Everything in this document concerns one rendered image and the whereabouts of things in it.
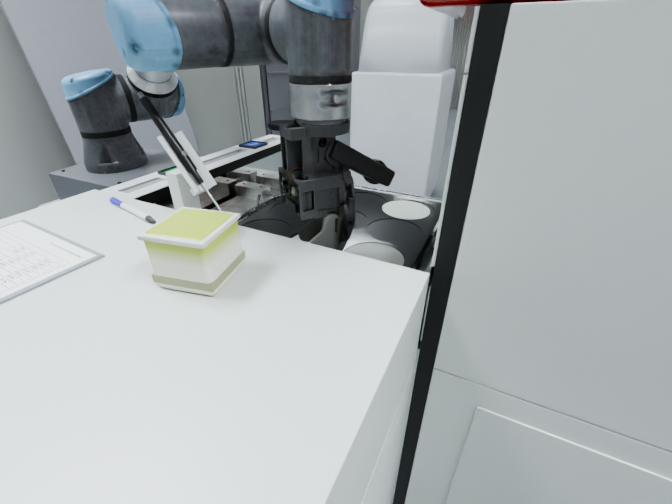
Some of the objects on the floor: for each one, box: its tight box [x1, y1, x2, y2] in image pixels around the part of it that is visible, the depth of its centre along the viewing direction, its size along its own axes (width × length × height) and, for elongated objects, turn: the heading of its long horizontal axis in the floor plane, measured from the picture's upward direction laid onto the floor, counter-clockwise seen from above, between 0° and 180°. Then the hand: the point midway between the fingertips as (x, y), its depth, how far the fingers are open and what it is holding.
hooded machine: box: [349, 0, 455, 197], centre depth 280 cm, size 79×68×150 cm
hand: (335, 252), depth 54 cm, fingers closed
